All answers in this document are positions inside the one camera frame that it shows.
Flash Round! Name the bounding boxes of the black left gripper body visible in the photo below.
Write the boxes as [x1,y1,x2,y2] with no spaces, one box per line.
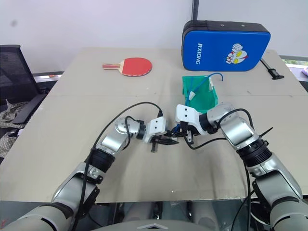
[149,133,169,154]

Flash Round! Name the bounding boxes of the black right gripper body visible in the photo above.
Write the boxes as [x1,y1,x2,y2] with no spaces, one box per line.
[180,121,197,143]

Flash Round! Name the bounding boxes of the green plastic bin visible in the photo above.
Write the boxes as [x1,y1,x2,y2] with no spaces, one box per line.
[181,75,220,114]

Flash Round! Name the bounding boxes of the black zip tie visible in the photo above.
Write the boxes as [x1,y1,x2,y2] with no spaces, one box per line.
[257,127,274,141]

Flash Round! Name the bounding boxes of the red table tennis paddle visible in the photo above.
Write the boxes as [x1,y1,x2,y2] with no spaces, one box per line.
[102,57,154,77]

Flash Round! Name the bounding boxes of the grey robot torso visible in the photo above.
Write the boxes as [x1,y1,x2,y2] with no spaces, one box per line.
[95,201,272,231]

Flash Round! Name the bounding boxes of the blue kick pad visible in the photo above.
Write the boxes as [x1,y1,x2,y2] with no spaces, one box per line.
[181,20,271,72]

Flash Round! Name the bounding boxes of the black vertical pole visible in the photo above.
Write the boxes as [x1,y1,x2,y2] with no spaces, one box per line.
[192,0,201,22]

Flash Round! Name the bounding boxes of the plaid cloth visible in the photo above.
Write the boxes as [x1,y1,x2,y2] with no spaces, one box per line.
[0,98,30,158]

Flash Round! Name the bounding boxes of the black mesh office chair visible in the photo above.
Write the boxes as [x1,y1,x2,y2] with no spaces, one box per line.
[0,44,64,126]

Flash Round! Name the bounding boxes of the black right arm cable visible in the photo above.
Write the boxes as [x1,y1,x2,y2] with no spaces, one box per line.
[183,108,253,231]

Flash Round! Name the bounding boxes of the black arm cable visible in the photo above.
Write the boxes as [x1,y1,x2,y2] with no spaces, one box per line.
[72,102,165,228]
[183,108,253,231]

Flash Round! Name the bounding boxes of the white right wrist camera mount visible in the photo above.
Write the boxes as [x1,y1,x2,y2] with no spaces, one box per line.
[175,104,205,136]

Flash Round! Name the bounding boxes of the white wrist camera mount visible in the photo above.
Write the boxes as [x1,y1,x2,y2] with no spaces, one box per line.
[175,104,205,136]
[143,116,167,144]

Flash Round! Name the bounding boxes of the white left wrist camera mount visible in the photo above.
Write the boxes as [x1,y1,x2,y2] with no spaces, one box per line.
[143,116,167,144]

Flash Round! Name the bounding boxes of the blue cable with white coupler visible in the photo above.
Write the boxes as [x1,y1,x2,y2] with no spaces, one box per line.
[187,76,208,101]
[207,72,224,93]

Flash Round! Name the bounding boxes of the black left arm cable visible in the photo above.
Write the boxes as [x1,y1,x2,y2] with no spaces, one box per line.
[72,102,165,228]

